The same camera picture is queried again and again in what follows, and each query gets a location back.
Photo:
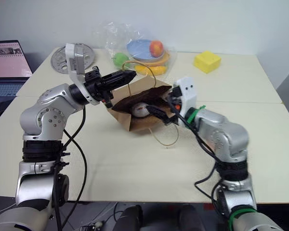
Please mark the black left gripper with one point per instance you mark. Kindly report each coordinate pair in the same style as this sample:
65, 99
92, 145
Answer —
96, 84

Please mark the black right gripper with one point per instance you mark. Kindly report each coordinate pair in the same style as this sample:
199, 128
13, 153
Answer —
175, 101

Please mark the brown paper bag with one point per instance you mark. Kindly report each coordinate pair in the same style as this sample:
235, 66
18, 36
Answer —
139, 87

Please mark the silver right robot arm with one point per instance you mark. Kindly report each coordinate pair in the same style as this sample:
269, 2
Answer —
226, 137

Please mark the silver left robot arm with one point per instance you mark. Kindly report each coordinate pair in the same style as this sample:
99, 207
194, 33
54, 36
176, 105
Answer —
48, 113

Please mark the white plush toy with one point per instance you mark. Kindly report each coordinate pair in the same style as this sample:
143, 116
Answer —
140, 109

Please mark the clear plastic bag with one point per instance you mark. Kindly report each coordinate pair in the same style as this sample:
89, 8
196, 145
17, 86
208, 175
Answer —
115, 38

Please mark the green toy apple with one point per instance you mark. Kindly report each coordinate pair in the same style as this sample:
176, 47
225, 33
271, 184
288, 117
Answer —
120, 59

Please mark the blue plate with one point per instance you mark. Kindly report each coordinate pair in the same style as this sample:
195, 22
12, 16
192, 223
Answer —
138, 49

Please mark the yellow toy banana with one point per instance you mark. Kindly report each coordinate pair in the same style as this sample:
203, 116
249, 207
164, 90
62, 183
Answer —
154, 70

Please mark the red yellow toy apple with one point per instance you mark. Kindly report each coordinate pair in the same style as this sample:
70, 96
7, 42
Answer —
156, 47

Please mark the orange plate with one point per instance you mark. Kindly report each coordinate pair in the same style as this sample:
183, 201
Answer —
165, 59

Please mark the silver perforated round disc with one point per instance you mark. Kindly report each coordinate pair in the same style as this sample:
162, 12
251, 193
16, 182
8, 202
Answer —
59, 60

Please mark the yellow cheese block toy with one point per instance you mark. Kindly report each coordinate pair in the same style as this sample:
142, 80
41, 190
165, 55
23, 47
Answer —
207, 61

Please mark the dark rounded shape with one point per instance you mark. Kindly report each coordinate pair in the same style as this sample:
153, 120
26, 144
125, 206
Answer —
132, 217

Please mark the open laptop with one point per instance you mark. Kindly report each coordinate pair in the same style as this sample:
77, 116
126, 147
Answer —
7, 62

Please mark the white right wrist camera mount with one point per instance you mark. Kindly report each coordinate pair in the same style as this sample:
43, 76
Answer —
189, 96

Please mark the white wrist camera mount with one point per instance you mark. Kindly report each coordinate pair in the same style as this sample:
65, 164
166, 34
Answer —
189, 96
75, 60

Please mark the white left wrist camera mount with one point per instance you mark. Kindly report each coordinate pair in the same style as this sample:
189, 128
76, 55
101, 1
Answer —
75, 60

